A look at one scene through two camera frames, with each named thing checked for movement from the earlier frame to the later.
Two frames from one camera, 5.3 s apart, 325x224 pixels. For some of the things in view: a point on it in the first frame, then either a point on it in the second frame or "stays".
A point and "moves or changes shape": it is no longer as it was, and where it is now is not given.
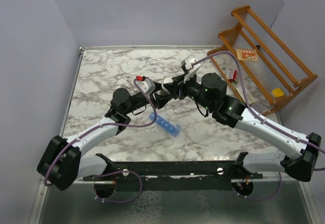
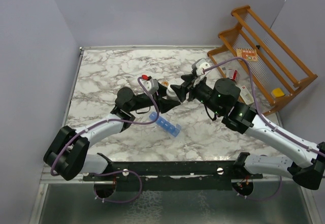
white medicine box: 250,99 stays
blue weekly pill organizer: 174,129 stays
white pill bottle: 168,80 moves or changes shape
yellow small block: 277,93 stays
